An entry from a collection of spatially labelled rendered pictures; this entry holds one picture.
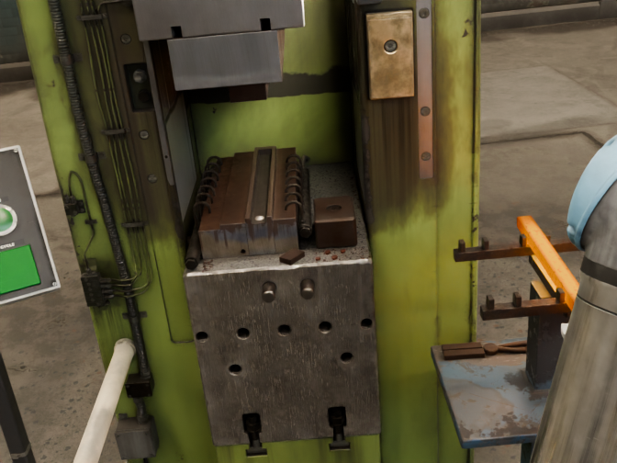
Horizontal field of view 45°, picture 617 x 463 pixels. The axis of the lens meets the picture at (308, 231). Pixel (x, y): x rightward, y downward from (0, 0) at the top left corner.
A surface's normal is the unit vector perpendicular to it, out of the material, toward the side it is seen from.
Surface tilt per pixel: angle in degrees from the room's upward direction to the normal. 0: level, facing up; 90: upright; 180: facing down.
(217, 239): 90
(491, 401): 0
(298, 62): 90
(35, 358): 0
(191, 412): 90
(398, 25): 90
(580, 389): 68
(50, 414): 0
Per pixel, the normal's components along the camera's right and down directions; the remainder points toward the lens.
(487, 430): -0.08, -0.89
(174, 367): 0.02, 0.44
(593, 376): -0.75, -0.04
